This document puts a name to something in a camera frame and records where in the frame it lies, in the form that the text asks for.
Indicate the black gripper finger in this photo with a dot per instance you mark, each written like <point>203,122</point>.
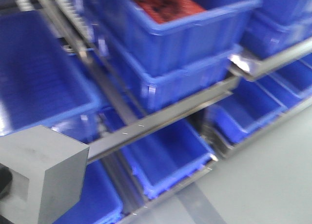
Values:
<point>5,180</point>

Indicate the gray square hollow base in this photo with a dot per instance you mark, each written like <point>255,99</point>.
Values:
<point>48,171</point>

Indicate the steel shelf rack with bins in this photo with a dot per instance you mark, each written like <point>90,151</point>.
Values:
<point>148,136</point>

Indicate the red packaged items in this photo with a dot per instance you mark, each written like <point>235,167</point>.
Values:
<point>162,11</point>

